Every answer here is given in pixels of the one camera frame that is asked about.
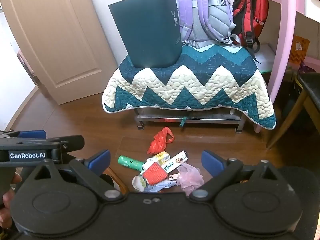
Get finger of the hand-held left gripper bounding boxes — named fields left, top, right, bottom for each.
left=47, top=135, right=85, bottom=155
left=0, top=129, right=47, bottom=140

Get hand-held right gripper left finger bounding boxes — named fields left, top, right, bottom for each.
left=32, top=149, right=125, bottom=202

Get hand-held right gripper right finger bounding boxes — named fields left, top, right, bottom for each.
left=190, top=150, right=279, bottom=202

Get dark teal trash bin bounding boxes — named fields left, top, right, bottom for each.
left=108, top=0, right=182, bottom=68

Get person's left hand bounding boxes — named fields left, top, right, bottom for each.
left=0, top=174, right=22, bottom=230

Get pink plastic bag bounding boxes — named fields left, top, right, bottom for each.
left=176, top=161, right=204, bottom=196

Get green bag roll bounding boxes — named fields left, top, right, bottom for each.
left=118, top=155, right=143, bottom=172

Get long white box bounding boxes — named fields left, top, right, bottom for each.
left=160, top=150, right=188, bottom=173

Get white crumpled wrapper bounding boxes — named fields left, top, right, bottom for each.
left=132, top=175, right=148, bottom=192

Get red foam net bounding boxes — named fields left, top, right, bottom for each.
left=143, top=162, right=167, bottom=184

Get yellow white small box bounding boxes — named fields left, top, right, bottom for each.
left=142, top=151, right=171, bottom=172

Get red plastic bag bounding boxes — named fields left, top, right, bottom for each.
left=147, top=127, right=175, bottom=155

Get blue crumpled wrapper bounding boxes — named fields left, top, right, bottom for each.
left=144, top=180, right=177, bottom=193

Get zigzag quilted blanket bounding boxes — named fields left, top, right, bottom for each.
left=101, top=40, right=277, bottom=130

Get beige wooden door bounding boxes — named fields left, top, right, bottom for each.
left=0, top=0, right=118, bottom=105

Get wooden chair black cushion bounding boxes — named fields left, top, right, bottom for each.
left=265, top=72, right=320, bottom=150

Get purple patterned bag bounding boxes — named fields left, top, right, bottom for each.
left=299, top=60, right=320, bottom=75

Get orange snack bag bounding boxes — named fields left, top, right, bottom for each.
left=290, top=35, right=311, bottom=64

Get purple grey backpack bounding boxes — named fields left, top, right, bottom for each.
left=162, top=0, right=237, bottom=49

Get red black backpack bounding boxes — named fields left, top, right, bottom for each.
left=229, top=0, right=269, bottom=64

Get white shelf board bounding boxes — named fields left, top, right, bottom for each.
left=296, top=0, right=320, bottom=22

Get pink furniture frame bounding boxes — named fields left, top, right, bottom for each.
left=251, top=0, right=320, bottom=107

